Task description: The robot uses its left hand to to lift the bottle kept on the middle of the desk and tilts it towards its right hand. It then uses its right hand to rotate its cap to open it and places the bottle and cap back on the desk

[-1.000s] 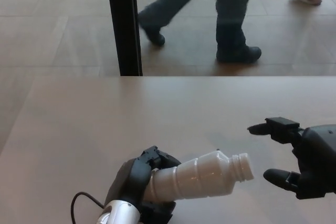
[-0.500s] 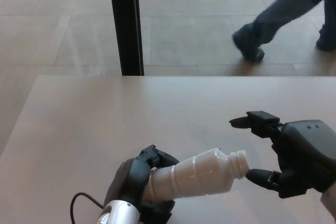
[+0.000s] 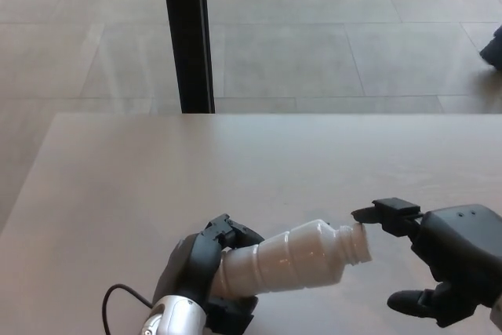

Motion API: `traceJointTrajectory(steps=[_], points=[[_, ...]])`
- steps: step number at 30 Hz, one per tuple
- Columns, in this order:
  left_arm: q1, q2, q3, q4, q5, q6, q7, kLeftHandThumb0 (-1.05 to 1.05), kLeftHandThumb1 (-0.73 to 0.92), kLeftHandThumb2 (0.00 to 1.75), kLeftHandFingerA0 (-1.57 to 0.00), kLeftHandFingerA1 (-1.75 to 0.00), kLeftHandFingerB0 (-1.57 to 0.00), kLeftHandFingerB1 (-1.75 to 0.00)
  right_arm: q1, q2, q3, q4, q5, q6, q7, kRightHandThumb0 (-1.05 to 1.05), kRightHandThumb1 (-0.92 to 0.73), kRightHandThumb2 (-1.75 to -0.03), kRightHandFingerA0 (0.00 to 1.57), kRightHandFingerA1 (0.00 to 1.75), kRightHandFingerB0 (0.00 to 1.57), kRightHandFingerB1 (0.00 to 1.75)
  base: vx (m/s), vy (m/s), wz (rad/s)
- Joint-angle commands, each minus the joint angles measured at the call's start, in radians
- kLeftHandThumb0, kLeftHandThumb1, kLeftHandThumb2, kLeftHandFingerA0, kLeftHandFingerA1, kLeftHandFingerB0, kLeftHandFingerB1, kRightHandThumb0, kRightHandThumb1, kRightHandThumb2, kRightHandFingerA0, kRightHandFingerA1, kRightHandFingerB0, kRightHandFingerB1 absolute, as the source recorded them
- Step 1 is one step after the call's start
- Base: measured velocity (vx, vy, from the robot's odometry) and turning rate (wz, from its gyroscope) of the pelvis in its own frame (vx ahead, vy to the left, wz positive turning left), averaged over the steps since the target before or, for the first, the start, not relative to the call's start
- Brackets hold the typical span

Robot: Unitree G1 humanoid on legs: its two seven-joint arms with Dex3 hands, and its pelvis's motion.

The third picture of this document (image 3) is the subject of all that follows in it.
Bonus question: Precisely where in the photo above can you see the black vertical window post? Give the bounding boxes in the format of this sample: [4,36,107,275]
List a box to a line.
[159,0,216,115]

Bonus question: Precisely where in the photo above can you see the dark shoe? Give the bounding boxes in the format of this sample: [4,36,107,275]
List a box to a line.
[478,24,502,74]

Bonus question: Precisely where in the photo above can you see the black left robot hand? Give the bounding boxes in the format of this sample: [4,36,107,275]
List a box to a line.
[151,213,267,335]

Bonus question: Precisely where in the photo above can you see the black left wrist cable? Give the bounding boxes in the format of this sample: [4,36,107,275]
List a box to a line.
[102,284,156,335]

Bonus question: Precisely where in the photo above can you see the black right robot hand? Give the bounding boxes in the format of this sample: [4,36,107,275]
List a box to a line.
[350,197,502,329]

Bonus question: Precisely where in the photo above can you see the white plastic bottle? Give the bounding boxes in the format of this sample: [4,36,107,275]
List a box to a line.
[211,219,373,299]

